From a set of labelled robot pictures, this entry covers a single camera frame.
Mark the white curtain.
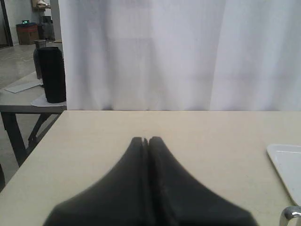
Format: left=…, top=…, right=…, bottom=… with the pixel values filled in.
left=59, top=0, right=301, bottom=111

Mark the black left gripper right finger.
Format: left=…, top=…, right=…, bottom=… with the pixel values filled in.
left=148, top=137, right=257, bottom=226

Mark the white paper under speaker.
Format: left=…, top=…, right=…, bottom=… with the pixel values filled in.
left=31, top=94, right=67, bottom=107

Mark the steel mug with kibble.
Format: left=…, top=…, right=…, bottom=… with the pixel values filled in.
left=279, top=206, right=301, bottom=226

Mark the white plastic tray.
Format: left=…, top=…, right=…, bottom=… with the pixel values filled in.
left=266, top=144, right=301, bottom=206

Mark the cardboard box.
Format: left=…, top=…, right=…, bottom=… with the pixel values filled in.
left=16, top=23, right=39, bottom=45

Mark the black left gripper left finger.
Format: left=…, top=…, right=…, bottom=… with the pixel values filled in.
left=44, top=137, right=151, bottom=226

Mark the grey metal vase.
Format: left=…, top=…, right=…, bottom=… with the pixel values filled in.
left=33, top=40, right=46, bottom=79

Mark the white paper sheet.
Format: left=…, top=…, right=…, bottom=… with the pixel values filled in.
left=4, top=80, right=43, bottom=93

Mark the grey side table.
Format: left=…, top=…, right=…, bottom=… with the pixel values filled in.
left=0, top=73, right=67, bottom=166

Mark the black cylindrical speaker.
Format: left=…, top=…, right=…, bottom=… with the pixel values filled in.
left=38, top=47, right=66, bottom=104

